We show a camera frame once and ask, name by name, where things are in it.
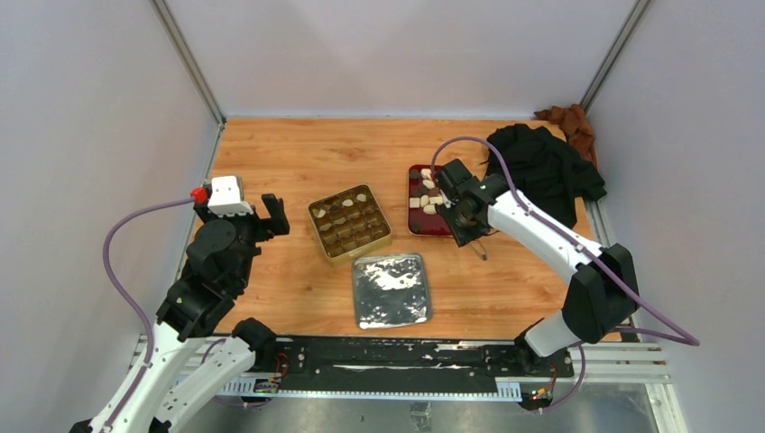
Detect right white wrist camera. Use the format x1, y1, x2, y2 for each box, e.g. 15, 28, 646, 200
435, 159, 480, 202

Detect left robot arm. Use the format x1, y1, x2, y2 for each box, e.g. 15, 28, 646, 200
71, 185, 290, 432

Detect red chocolate tray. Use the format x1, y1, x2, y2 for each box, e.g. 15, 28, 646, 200
406, 164, 453, 237

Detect gold chocolate tin box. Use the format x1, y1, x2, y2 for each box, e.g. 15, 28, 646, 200
308, 184, 392, 267

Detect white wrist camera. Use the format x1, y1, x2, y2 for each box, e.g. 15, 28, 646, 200
435, 159, 480, 202
189, 175, 254, 217

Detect brown cloth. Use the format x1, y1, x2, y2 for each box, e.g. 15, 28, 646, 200
534, 104, 598, 167

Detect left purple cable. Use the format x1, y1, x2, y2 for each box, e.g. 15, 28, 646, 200
95, 192, 207, 433

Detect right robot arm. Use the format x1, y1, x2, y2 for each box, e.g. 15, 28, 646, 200
437, 173, 639, 377

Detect silver tin lid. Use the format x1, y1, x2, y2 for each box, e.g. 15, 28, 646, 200
351, 253, 433, 330

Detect metal tongs black tips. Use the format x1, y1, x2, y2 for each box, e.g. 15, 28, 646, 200
470, 240, 488, 261

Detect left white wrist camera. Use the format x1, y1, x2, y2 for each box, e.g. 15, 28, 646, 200
189, 175, 254, 217

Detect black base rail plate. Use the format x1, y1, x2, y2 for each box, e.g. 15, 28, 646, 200
217, 334, 575, 397

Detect black cloth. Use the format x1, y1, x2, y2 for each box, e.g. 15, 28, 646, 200
487, 124, 606, 228

